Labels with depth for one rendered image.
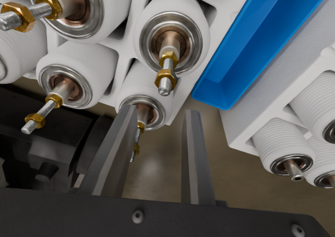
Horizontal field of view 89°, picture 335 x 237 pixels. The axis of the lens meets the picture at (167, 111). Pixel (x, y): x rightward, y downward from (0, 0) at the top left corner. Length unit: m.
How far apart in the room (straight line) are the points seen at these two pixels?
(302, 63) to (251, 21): 0.17
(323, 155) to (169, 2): 0.43
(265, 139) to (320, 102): 0.12
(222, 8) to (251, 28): 0.22
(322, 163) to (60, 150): 0.63
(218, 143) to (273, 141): 0.36
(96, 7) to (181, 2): 0.09
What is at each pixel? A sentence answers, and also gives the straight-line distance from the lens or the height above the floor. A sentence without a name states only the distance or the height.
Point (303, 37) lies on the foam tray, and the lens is 0.43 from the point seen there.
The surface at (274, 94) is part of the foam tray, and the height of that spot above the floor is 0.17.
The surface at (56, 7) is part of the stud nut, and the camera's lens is 0.20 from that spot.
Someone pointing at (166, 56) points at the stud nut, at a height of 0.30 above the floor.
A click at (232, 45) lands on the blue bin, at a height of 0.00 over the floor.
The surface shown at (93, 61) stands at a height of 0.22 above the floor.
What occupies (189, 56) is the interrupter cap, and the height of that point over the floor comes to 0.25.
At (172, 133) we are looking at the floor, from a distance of 0.68.
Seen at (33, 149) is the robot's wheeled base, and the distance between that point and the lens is 0.59.
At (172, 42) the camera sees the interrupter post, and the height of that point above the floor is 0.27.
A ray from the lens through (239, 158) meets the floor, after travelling 0.84.
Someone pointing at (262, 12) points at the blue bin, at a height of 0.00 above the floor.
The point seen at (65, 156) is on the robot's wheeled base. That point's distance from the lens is 0.56.
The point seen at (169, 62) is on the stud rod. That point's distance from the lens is 0.17.
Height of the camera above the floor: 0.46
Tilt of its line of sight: 49 degrees down
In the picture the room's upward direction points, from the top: 174 degrees counter-clockwise
